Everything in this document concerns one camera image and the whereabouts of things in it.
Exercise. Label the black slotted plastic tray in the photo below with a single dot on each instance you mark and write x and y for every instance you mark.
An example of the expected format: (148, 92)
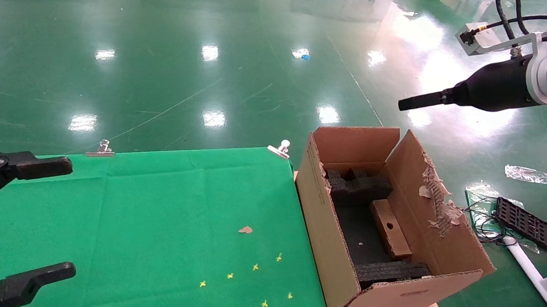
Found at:
(527, 224)

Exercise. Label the small long cardboard box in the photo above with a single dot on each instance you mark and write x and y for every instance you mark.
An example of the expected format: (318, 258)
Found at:
(397, 244)

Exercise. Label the grey metal camera bracket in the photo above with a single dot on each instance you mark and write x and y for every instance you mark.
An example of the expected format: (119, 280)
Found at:
(534, 38)

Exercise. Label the black foam base sheet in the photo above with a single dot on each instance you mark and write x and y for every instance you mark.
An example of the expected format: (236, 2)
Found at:
(356, 232)

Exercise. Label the large open cardboard carton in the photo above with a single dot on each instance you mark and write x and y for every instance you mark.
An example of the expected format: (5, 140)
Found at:
(325, 231)

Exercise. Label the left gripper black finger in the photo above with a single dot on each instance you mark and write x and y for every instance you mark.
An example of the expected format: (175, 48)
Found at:
(29, 166)
(18, 287)

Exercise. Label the small brown cardboard scrap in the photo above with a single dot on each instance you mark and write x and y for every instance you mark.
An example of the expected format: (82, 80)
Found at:
(245, 229)

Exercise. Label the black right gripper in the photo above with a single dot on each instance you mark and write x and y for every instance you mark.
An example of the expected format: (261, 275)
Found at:
(497, 85)

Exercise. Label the black notched foam block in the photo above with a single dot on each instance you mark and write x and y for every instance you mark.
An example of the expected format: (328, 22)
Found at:
(360, 191)

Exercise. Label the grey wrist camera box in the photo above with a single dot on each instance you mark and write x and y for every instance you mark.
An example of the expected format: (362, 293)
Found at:
(478, 41)

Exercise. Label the silver binder clip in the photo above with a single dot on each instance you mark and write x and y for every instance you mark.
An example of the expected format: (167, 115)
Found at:
(101, 151)
(279, 149)

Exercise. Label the clear crumpled plastic bag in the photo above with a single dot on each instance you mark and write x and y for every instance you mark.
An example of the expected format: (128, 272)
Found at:
(525, 173)

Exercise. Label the white pipe frame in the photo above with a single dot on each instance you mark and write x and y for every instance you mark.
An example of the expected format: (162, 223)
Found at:
(529, 272)

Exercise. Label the green table cloth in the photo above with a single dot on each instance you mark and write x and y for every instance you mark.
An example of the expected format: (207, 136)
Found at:
(134, 221)

